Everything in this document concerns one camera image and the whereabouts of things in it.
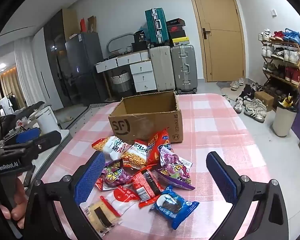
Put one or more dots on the black puffer jacket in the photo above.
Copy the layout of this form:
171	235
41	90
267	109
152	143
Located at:
12	120

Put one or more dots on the teal suitcase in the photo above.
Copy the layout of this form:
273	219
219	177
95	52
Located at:
155	27

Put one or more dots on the red chip bag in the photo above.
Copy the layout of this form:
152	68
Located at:
156	142

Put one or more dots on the silver suitcase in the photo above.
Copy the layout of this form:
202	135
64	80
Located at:
182	67

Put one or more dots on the white drawer desk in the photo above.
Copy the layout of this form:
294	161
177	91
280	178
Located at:
142	77

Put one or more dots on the pink plaid tablecloth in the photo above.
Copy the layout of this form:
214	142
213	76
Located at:
215	135

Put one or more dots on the brown cardboard box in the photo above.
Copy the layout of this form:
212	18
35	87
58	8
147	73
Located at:
140	127

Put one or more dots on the beige curtain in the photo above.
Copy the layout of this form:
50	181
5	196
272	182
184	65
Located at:
11	85

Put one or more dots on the yellow crumpled wrapper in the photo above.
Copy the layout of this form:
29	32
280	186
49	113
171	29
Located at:
287	101

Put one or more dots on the red shoe box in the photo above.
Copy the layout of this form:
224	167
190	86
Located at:
176	29

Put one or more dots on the black white patterned rug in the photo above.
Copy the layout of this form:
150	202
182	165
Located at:
77	116

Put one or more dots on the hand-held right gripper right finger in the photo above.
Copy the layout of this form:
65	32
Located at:
223	177

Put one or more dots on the red paper bag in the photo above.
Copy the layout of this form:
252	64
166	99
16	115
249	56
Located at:
83	25

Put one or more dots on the dark grey refrigerator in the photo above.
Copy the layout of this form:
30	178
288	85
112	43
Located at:
87	62

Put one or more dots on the tan wooden door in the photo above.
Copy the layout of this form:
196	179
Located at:
220	55

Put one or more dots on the grey door mat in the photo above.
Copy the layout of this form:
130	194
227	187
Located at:
225	86

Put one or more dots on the black printed box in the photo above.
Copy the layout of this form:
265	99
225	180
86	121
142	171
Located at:
140	37

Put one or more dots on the blue plastic bag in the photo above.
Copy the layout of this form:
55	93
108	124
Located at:
143	29

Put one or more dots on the clear cracker packet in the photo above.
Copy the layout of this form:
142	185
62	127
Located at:
100	215

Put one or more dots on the dark glass cabinet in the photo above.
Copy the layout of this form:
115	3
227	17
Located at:
53	55

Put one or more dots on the beige slipper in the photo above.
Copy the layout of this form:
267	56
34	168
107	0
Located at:
66	119

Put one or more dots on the black storage box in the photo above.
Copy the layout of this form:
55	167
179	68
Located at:
140	47

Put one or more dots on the white round appliance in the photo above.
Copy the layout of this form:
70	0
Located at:
47	120

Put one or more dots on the purple snack bag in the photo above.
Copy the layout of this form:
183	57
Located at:
175	167
115	176

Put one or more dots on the yellow black shoe box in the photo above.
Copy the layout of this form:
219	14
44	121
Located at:
180	41

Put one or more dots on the scattered sneakers pile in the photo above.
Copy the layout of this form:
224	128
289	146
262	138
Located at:
252	107

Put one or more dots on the red black snack packet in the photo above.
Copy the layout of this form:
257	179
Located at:
146	183

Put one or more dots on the clothes rack with garments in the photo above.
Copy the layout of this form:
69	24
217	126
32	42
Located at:
8	102

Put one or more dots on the blue cookie packet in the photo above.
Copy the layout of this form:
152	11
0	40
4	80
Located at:
171	205

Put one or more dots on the red white snack packet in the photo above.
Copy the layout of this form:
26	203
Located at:
122	197

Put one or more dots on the white trash bin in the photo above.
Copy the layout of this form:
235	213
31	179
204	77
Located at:
285	122

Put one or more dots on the oval grey mirror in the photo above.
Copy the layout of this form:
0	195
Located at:
115	41

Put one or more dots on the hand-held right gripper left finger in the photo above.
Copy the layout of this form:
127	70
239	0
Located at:
86	180

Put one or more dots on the white sheer curtain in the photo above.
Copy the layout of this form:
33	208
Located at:
25	67

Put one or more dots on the white wardrobe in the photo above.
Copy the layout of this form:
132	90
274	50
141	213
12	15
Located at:
40	67

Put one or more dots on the person's left hand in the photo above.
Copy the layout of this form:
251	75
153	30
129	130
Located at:
18	195

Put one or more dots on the white woven laundry basket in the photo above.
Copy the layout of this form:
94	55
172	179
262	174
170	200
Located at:
120	82

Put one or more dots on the white noodle snack bag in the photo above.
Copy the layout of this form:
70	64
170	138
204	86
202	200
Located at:
135	155
110	146

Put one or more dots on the brown cardboard piece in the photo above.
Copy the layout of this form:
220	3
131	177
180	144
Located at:
92	24

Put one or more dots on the small brown cardboard carton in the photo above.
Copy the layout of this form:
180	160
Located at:
263	100

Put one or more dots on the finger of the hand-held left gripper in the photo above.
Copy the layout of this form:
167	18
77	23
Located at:
27	135
48	138

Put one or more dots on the beige suitcase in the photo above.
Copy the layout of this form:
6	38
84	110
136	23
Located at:
162	67

